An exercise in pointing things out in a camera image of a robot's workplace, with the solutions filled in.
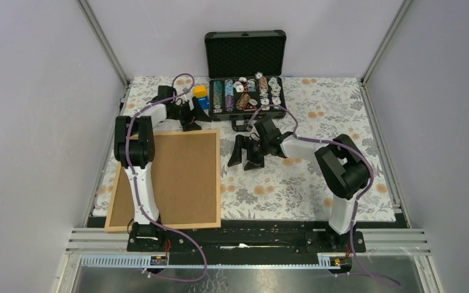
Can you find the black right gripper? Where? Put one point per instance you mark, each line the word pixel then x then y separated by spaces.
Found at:
pixel 236 157

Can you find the blue toy block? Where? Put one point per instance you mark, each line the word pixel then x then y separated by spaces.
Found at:
pixel 203 102

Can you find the brown frame backing board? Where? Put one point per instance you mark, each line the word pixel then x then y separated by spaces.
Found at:
pixel 186 182

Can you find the yellow toy block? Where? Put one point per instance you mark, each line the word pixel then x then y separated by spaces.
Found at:
pixel 200 91

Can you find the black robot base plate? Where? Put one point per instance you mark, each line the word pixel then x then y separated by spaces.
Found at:
pixel 240 242

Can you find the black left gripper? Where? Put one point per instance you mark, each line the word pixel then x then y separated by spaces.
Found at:
pixel 189 124

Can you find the light wooden picture frame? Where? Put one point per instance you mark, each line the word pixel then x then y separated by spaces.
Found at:
pixel 218 182

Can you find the floral patterned table cloth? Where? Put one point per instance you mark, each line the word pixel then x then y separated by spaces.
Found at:
pixel 294 189

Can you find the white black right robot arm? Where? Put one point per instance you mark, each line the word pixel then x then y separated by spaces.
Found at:
pixel 346 172

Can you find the black poker chip case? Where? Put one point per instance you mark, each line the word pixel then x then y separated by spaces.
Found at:
pixel 244 69

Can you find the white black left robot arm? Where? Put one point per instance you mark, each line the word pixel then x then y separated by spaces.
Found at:
pixel 135 149

